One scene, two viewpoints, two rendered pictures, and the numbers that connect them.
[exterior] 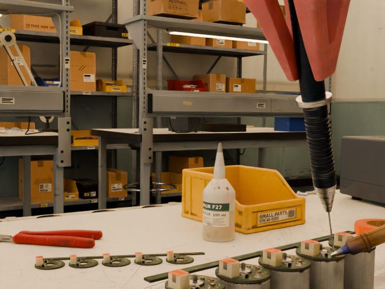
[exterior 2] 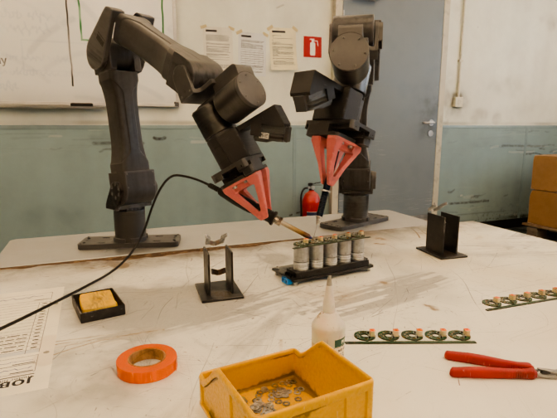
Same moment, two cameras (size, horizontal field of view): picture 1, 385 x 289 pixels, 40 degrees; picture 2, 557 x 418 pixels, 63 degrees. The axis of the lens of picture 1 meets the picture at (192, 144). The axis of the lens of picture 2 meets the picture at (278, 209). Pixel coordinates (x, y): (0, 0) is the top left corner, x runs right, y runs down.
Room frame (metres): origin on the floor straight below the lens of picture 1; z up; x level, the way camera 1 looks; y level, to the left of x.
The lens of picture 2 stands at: (0.97, 0.00, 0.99)
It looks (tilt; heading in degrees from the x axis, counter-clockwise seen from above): 10 degrees down; 190
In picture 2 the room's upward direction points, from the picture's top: straight up
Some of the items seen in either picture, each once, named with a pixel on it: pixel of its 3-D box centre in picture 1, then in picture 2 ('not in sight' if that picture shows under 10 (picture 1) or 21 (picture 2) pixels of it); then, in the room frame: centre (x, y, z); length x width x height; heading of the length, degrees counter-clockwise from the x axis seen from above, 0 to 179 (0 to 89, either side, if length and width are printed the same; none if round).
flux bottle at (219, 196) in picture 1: (219, 191); (328, 323); (0.55, -0.03, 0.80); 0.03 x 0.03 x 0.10
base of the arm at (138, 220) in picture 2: not in sight; (130, 225); (0.12, -0.47, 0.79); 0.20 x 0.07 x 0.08; 107
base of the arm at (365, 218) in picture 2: not in sight; (355, 207); (-0.17, -0.01, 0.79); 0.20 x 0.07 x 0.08; 142
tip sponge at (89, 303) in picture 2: not in sight; (98, 303); (0.45, -0.34, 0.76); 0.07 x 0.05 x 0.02; 42
